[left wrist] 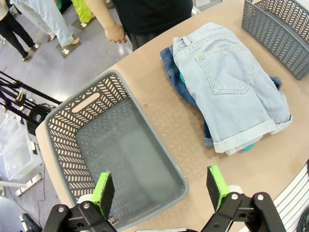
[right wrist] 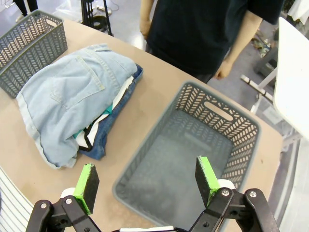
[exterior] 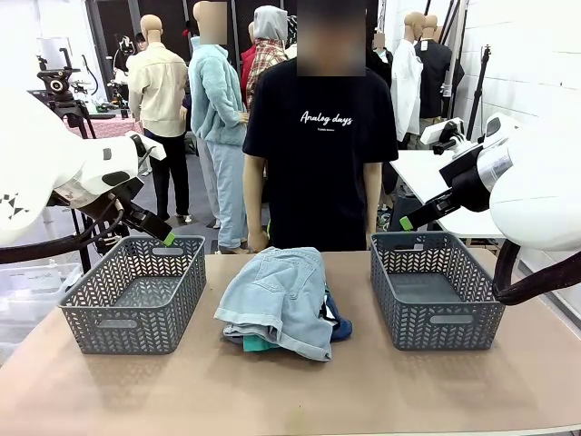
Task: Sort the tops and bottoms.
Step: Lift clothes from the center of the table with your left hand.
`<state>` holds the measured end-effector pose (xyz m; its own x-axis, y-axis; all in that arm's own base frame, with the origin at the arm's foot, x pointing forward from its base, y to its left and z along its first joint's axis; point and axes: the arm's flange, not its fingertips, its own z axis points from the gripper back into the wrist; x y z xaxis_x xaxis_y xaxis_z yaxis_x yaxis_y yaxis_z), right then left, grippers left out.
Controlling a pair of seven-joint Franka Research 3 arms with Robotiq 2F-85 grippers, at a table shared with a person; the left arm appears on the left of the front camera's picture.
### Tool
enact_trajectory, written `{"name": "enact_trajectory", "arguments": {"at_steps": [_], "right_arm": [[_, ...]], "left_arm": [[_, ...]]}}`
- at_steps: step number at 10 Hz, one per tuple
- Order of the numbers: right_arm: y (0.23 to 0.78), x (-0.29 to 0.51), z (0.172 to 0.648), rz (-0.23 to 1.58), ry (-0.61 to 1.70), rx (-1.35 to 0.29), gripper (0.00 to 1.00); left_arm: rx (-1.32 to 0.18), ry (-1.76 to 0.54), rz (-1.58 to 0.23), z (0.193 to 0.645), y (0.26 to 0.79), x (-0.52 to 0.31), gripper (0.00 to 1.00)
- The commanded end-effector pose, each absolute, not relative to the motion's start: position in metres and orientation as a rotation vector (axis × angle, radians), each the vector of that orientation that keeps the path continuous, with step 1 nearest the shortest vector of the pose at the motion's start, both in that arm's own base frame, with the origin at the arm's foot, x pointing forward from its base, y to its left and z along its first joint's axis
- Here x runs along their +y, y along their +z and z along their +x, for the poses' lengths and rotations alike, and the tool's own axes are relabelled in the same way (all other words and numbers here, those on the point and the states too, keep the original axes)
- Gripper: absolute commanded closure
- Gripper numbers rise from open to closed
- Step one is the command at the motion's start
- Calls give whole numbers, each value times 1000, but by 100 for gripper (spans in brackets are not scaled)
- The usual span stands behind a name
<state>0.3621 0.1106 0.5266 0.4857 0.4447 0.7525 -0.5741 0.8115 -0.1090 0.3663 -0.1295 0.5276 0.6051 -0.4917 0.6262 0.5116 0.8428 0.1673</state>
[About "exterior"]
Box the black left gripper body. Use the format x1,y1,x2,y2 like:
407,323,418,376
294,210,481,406
97,179,151,228

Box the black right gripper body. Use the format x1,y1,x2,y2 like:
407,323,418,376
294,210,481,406
438,145,494,213

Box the light blue denim shorts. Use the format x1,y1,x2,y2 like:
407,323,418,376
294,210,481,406
213,246,335,362

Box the dark blue denim shorts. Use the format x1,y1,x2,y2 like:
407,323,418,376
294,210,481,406
322,288,354,342

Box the green top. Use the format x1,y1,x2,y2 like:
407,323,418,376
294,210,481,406
243,336,281,353

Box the person's left forearm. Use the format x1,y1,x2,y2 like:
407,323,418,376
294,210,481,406
364,190,383,236

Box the person's right forearm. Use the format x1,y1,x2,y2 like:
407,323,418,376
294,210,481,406
244,190,269,233

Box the person's right hand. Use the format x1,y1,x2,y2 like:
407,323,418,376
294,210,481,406
247,229,271,254

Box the large white table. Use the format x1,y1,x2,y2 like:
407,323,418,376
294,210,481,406
389,149,506,240

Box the table with pink cloth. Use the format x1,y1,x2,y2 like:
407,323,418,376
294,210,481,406
67,114,144,140

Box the black light stand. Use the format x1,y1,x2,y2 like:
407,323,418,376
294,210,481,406
466,44,493,143

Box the grey lattice plastic basket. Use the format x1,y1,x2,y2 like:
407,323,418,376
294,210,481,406
58,234,208,355
369,231,507,352

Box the mannequin in black shirt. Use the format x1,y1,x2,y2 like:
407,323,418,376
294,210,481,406
415,14,467,122

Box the mannequin in white shirt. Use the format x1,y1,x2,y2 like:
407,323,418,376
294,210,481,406
389,11,426,143

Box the mannequin in cream jacket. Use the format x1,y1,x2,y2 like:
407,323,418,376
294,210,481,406
127,14,192,223

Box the person in black t-shirt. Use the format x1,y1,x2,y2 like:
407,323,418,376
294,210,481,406
242,0,399,252

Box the mannequin in light blue fleece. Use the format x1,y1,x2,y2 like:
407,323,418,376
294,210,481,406
188,0,250,254

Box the clear plastic storage box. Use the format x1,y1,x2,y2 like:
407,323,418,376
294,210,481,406
0,262,84,364

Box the mannequin in black jacket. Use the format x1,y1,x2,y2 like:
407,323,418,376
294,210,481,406
365,32,394,90

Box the mannequin in red top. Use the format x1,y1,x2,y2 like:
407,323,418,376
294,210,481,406
240,21,258,108

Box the mannequin in plaid hoodie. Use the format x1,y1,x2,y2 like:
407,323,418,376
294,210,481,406
244,5,291,110

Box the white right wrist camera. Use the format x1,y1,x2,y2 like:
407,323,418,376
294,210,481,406
419,116,468,155

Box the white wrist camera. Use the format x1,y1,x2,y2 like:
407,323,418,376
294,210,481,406
419,116,468,155
126,130,167,162

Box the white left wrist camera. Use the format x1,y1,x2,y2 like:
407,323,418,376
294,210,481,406
126,130,167,162

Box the black sleeved left arm cable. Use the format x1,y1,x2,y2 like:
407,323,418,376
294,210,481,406
0,194,127,265

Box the black camera tripod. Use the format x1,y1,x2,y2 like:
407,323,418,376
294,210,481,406
35,47,99,273

